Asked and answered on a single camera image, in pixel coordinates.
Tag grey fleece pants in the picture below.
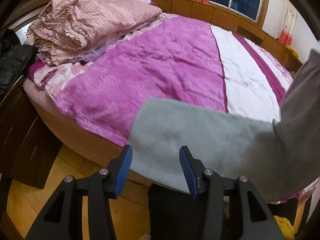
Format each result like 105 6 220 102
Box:
129 50 319 202

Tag yellow fuzzy sleeve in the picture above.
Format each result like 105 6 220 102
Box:
274 216 295 240

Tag purple striped bedspread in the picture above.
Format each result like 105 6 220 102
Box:
27 12 320 204

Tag yellow object on cabinet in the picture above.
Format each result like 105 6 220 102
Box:
286 46 299 58

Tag black jacket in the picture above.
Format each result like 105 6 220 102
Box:
0 29 37 100

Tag pink folded quilt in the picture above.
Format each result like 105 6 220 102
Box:
25 0 162 66

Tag long wooden cabinet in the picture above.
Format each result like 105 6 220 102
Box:
152 0 303 72

